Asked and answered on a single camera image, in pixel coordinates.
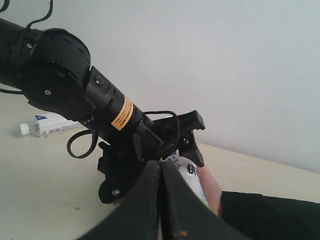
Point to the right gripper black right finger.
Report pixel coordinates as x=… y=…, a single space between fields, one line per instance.
x=183 y=216

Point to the blue-white label water bottle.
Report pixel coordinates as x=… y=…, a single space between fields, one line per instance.
x=48 y=124

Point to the lime label clear bottle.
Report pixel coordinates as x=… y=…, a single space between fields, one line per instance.
x=189 y=172

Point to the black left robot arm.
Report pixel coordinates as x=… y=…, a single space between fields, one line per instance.
x=52 y=69

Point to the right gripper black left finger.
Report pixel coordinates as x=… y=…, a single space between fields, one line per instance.
x=136 y=218

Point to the person's open right hand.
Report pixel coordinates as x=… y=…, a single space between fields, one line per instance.
x=211 y=189

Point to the black sleeved right forearm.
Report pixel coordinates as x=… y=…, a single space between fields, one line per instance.
x=260 y=217

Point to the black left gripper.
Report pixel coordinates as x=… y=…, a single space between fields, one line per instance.
x=124 y=160

